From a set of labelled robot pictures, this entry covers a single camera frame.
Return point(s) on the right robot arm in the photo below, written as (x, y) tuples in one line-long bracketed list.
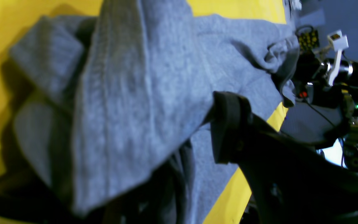
[(326, 107)]

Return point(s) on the yellow table cloth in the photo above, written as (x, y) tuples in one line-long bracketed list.
[(17, 16)]

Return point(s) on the grey t-shirt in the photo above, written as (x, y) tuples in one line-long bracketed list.
[(120, 100)]

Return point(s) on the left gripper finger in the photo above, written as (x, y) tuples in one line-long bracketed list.
[(291, 184)]

